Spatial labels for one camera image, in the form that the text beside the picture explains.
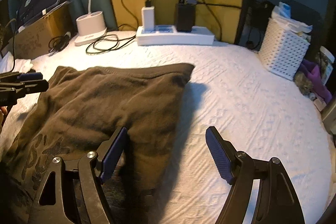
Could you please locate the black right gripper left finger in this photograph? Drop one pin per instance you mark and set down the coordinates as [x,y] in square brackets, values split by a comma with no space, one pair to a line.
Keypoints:
[55,200]

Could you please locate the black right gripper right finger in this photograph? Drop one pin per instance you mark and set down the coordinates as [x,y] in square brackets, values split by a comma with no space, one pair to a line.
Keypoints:
[277,201]

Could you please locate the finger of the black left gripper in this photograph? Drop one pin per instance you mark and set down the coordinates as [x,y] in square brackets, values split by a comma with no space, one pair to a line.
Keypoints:
[17,77]
[31,87]

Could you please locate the dark brown printed t-shirt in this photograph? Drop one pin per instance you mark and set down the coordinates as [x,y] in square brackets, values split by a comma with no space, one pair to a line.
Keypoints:
[79,111]

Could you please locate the person's hand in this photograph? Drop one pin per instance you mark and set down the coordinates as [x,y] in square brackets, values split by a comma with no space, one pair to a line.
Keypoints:
[3,115]

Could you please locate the brown cardboard box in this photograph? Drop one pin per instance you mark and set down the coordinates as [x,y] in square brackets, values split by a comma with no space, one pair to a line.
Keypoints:
[34,40]

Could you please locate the white desk lamp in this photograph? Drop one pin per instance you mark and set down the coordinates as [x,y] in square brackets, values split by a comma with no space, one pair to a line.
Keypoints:
[90,26]

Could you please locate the black tablet on stand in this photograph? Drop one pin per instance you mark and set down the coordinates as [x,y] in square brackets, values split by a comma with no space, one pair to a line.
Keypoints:
[39,1]

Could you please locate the white charger adapter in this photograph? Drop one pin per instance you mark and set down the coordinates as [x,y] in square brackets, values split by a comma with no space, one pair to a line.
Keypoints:
[148,19]

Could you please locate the purple cloth bag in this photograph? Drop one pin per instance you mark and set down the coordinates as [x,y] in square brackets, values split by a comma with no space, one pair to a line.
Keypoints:
[311,71]

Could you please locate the white power strip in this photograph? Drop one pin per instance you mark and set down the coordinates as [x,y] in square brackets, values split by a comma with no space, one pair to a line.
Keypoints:
[168,35]

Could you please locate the white perforated basket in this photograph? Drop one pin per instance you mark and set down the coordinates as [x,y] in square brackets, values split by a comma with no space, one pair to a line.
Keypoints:
[285,42]

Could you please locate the clear jar with white lid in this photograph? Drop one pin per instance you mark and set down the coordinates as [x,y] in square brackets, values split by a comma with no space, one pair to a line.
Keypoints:
[327,59]

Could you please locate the black charger adapter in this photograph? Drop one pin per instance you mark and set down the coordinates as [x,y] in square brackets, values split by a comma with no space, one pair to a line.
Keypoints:
[184,17]

